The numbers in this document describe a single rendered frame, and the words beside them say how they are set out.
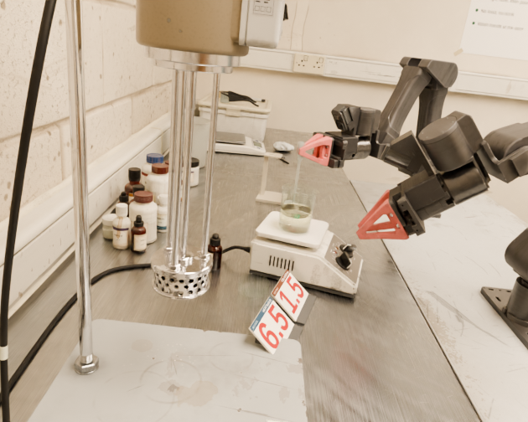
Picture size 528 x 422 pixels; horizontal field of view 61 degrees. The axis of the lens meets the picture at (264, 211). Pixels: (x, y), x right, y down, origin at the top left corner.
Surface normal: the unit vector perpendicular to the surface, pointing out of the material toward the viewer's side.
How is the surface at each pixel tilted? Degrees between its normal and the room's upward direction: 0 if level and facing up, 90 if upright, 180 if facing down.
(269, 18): 90
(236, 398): 0
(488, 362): 0
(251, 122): 93
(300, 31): 90
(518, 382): 0
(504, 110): 91
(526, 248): 56
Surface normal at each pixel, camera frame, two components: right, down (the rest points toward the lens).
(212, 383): 0.11, -0.93
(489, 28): -0.03, 0.36
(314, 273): -0.29, 0.31
